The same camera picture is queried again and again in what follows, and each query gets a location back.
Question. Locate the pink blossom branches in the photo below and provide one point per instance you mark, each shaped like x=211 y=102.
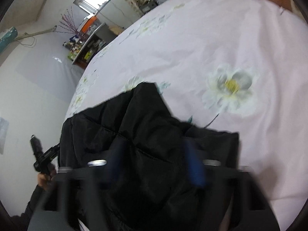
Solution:
x=69 y=24

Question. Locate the air conditioner pipe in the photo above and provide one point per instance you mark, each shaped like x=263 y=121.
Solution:
x=36 y=32

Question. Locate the orange box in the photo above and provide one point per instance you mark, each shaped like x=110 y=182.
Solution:
x=89 y=25

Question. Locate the black puffer jacket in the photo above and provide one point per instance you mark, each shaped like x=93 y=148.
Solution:
x=144 y=137

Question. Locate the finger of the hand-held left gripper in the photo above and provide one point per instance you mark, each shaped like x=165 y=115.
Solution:
x=36 y=146
x=51 y=151

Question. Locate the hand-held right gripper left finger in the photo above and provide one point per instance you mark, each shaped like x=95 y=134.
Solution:
x=113 y=166

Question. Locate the cluttered shelf unit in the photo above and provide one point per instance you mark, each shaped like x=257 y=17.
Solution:
x=93 y=45

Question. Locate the bed with floral sheet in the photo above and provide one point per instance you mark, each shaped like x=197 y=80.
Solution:
x=204 y=53

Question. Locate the person's left forearm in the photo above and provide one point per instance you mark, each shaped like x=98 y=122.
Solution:
x=28 y=211

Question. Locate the person's left hand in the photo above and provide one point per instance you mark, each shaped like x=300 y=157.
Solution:
x=43 y=181

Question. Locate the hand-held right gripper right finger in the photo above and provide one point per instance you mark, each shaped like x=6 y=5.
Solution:
x=195 y=168

